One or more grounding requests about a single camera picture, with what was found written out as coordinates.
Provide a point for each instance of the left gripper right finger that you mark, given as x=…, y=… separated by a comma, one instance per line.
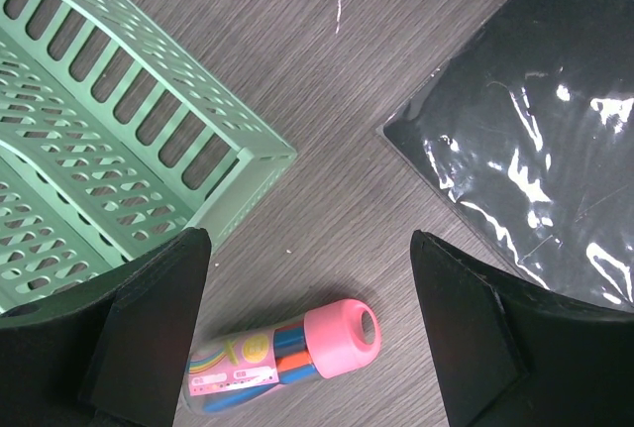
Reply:
x=510, y=353

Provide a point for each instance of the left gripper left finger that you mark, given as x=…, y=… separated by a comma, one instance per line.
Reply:
x=110, y=351

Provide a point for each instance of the pink capped pen bundle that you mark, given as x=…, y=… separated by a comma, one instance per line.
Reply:
x=230, y=371

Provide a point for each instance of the green file organizer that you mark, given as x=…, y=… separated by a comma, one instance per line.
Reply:
x=113, y=139

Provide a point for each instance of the black notebook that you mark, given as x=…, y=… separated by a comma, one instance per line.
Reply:
x=527, y=134

